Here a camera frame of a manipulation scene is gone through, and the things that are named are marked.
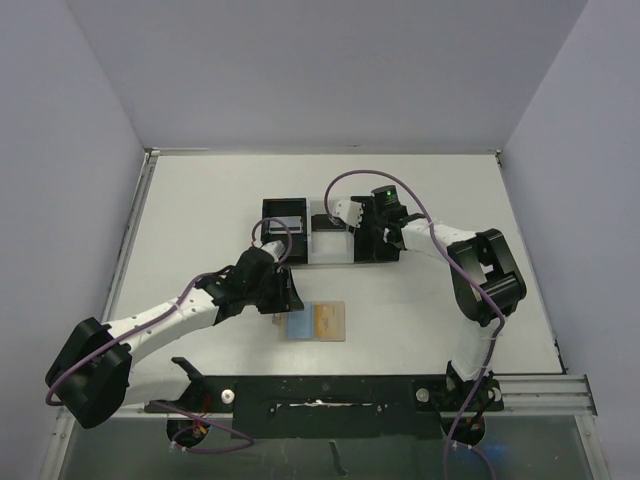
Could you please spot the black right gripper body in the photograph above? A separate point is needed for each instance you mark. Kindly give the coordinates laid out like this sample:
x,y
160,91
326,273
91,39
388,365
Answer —
x,y
367,234

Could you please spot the black card in tray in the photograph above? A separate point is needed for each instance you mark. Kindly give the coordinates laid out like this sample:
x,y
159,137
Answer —
x,y
321,223

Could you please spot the silver card in tray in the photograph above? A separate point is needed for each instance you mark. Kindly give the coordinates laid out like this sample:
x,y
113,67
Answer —
x,y
282,225

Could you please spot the white middle tray compartment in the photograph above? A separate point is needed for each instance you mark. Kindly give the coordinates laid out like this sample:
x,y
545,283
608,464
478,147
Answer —
x,y
334,247

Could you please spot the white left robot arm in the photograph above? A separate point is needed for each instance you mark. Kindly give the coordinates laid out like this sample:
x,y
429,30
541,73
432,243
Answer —
x,y
95,372

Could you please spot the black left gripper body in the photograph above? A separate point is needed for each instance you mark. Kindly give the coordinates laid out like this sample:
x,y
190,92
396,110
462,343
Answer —
x,y
261,294

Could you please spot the front aluminium rail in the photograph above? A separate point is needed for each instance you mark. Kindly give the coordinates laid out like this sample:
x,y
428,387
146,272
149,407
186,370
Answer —
x,y
546,395

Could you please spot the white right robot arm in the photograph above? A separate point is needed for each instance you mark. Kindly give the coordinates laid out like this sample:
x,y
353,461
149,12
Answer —
x,y
486,280

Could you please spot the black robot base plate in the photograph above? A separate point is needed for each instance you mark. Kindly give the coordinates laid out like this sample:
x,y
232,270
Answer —
x,y
342,407

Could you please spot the black right tray compartment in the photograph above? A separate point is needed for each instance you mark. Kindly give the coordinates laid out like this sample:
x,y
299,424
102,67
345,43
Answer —
x,y
369,246

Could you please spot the aluminium table edge rail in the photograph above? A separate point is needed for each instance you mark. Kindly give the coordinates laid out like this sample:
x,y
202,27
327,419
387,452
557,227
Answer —
x,y
131,228

